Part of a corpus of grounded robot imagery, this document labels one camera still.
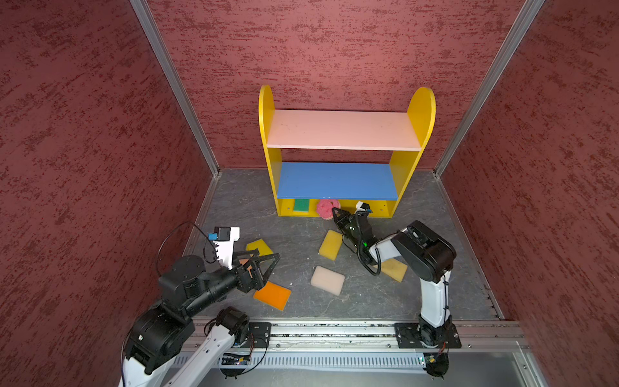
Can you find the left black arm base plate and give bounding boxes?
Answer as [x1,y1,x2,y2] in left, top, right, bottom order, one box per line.
[232,322,272,349]

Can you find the pale pink sponge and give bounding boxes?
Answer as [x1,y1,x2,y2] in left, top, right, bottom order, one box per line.
[310,266,345,296]

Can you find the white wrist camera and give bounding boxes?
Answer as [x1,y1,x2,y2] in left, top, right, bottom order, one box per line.
[355,201,372,214]
[208,227,240,270]

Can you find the left circuit board with wires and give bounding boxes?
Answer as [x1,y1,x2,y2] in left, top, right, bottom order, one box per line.
[220,341,268,379]

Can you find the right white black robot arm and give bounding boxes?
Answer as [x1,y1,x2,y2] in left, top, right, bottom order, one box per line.
[331,202,457,348]

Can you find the aluminium corner post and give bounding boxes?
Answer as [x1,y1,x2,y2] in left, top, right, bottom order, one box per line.
[130,0,220,179]
[434,0,545,180]

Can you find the right circuit board with wires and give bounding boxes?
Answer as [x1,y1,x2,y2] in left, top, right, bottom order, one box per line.
[424,342,450,379]

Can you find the left aluminium corner post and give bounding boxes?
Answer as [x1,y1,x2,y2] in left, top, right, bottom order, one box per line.
[130,0,220,179]

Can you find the circuit board with wires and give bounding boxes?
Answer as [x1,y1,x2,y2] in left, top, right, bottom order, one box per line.
[424,342,450,379]
[220,341,268,379]

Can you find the yellow shelf pink blue boards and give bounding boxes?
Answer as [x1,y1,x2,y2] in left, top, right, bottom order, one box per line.
[258,85,437,219]

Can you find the tan yellow sponge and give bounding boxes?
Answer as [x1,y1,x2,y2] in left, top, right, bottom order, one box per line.
[381,259,408,283]

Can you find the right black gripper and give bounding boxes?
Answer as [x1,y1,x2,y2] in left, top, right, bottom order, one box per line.
[333,206,363,249]

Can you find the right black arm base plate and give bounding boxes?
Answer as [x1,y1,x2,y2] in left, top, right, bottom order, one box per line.
[393,321,462,350]

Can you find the bright yellow sponge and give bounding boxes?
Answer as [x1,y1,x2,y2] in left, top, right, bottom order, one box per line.
[246,239,273,256]

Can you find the smiley face sponge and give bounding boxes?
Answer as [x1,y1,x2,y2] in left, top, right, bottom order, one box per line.
[316,199,340,220]

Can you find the right aluminium corner post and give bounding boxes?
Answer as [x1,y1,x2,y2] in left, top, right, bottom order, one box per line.
[434,0,545,180]

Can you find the green yellow sponge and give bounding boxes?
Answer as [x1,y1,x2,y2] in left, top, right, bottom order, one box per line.
[293,199,310,213]

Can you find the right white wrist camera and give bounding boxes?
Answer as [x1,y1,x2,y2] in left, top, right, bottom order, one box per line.
[355,201,372,214]

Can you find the orange sponge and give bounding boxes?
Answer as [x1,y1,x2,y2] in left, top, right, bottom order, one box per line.
[253,282,291,311]

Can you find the dark yellow sponge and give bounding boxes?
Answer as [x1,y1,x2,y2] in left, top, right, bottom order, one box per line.
[319,230,343,261]

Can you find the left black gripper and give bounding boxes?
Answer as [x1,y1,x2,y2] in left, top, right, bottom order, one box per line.
[186,247,280,315]

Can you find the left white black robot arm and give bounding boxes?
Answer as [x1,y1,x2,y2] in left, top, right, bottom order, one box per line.
[119,249,280,386]

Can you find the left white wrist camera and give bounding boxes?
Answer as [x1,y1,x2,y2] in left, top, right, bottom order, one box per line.
[208,227,240,270]

